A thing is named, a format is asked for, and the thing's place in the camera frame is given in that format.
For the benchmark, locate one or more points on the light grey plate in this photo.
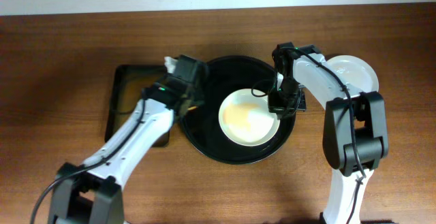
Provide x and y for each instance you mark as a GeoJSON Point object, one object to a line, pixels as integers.
{"type": "Point", "coordinates": [355, 71]}

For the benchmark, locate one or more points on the black rectangular tray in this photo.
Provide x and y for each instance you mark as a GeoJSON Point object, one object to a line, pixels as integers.
{"type": "Point", "coordinates": [129, 81]}

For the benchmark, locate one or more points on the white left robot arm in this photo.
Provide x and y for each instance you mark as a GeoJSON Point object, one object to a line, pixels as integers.
{"type": "Point", "coordinates": [93, 191]}

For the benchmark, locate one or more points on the cream white plate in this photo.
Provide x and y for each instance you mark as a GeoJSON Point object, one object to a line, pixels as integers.
{"type": "Point", "coordinates": [244, 118]}

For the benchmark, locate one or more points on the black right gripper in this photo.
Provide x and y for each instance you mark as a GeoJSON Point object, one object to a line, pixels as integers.
{"type": "Point", "coordinates": [281, 105]}

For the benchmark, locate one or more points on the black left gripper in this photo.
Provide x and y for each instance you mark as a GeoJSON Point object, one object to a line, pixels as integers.
{"type": "Point", "coordinates": [190, 99]}

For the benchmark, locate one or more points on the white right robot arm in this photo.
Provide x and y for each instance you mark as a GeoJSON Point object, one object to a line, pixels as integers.
{"type": "Point", "coordinates": [355, 137]}

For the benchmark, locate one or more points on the black round tray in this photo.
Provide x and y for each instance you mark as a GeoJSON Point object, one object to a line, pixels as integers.
{"type": "Point", "coordinates": [201, 126]}

